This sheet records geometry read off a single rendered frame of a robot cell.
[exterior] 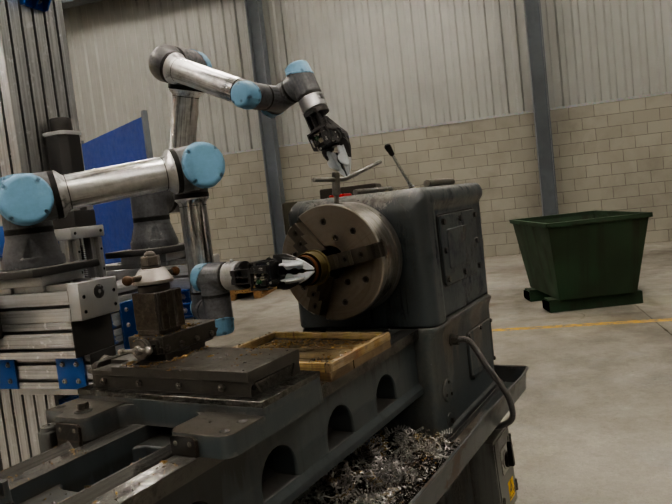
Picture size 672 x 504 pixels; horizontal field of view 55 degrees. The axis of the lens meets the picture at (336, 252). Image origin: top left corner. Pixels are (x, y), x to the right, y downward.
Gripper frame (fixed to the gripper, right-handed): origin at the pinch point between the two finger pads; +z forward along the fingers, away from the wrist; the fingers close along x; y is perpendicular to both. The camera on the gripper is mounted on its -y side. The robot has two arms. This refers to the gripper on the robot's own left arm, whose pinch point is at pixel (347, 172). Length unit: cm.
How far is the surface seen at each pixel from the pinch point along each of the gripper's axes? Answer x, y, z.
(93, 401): -29, 85, 34
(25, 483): -19, 109, 42
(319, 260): -2.5, 29.7, 22.7
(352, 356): 4, 44, 47
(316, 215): -4.7, 18.3, 10.1
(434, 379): 0, 2, 64
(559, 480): -16, -98, 135
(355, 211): 6.1, 17.6, 14.1
